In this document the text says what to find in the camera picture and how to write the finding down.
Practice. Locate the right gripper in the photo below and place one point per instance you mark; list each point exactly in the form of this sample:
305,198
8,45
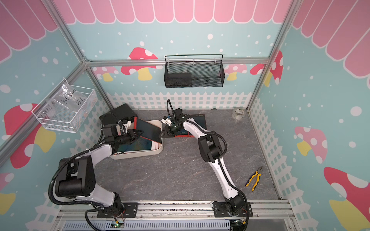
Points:
166,133

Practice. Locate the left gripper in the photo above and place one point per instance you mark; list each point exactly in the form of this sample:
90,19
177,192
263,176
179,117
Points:
132,134

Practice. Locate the red writing tablet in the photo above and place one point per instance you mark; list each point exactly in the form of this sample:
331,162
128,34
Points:
200,120
180,132
149,131

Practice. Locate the cream plastic storage box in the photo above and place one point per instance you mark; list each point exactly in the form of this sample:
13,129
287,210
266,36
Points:
156,147

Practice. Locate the pink writing tablet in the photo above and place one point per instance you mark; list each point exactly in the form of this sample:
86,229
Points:
140,144

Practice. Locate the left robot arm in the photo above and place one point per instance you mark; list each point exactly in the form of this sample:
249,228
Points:
74,182

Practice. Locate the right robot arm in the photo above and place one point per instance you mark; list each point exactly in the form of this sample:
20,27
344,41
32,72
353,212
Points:
212,148

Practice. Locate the black box in basket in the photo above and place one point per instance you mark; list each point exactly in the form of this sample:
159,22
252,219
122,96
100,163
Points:
178,80

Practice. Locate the black case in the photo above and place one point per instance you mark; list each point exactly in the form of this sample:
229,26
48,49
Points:
123,112

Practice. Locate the clear plastic bag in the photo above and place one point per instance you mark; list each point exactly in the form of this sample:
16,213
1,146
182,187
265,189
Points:
65,104

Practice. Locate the clear tape roll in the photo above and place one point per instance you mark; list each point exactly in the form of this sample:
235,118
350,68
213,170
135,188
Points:
239,113

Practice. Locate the yellow black pliers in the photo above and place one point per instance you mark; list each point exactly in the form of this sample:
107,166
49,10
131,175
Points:
254,179

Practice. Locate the white wire wall basket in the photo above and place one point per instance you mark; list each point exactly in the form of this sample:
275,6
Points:
75,123

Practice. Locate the black mesh wall basket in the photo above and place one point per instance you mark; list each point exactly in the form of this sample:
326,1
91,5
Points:
207,69

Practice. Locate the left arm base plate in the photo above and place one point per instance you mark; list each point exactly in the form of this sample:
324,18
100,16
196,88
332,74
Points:
123,210

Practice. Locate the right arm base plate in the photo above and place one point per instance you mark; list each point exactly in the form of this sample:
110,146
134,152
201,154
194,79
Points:
225,210

